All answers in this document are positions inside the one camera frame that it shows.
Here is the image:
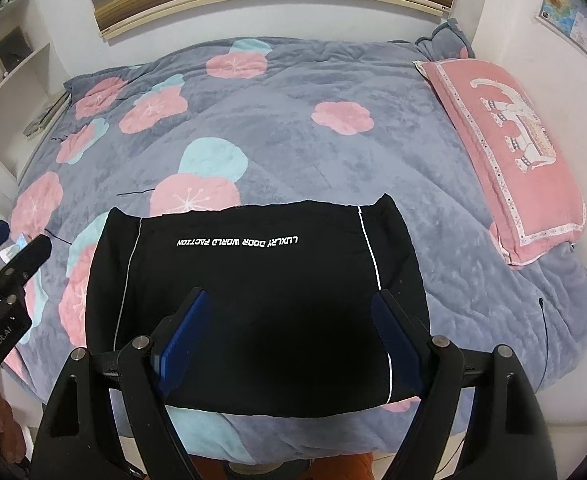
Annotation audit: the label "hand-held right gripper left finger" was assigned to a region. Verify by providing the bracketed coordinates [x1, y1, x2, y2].
[31, 287, 211, 480]

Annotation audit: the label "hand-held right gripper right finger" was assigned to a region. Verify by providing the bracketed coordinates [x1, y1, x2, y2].
[372, 289, 559, 480]

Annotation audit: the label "black hoodie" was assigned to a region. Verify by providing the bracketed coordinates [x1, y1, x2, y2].
[84, 193, 430, 417]

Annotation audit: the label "person's orange pants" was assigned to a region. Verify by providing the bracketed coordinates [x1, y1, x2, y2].
[318, 451, 375, 480]

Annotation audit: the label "dark box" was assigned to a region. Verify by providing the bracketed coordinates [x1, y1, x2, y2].
[0, 29, 30, 74]

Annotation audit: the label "pink elephant pillow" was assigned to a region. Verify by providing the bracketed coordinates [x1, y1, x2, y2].
[412, 57, 587, 267]

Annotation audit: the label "grey floral blanket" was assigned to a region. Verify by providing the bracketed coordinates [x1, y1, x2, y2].
[11, 35, 587, 461]

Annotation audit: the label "grey pillow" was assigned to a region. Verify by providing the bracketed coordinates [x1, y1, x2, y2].
[416, 19, 475, 61]

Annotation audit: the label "white wall shelf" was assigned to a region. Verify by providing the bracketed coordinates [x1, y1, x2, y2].
[0, 0, 70, 173]

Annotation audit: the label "black cable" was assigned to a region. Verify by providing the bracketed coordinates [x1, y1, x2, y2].
[538, 297, 550, 397]

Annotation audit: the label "white bed frame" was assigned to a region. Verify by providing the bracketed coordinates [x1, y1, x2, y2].
[0, 260, 587, 480]

